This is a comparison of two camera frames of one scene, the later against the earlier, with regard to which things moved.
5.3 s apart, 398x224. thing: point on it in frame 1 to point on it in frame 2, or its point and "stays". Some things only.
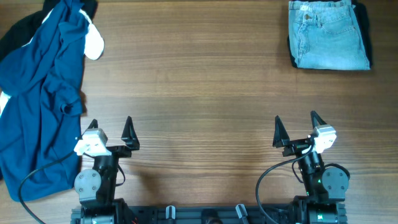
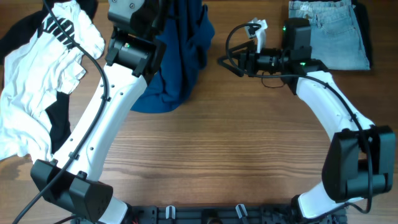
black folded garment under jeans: x=362 y=21 stays
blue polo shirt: x=40 y=123 to x=187 y=39
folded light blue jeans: x=326 y=35 stays
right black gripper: x=298 y=145 to x=243 y=61
